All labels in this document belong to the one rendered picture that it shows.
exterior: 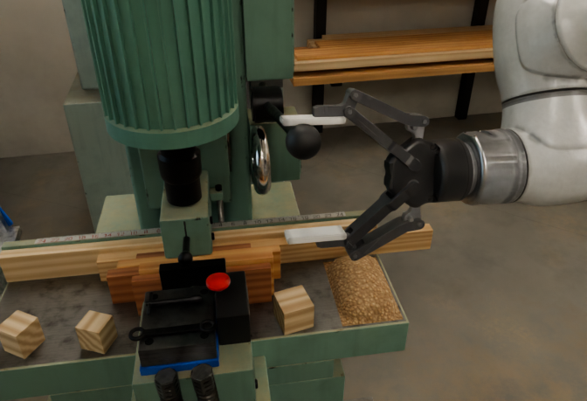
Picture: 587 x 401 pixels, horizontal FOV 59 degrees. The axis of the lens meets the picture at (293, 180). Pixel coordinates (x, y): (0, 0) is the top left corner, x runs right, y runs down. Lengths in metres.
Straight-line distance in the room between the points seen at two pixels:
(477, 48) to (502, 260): 1.20
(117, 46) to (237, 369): 0.39
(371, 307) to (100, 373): 0.39
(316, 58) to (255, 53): 1.84
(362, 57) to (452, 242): 1.04
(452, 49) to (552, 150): 2.35
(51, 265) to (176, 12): 0.48
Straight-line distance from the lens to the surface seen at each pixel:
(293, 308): 0.73
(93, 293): 0.87
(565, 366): 2.09
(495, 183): 0.62
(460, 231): 2.55
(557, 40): 0.65
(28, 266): 0.91
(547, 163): 0.65
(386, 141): 0.59
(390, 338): 0.80
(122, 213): 1.21
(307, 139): 0.48
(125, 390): 0.82
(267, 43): 0.87
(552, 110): 0.66
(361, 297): 0.77
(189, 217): 0.75
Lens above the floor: 1.46
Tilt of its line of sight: 32 degrees down
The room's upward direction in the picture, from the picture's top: straight up
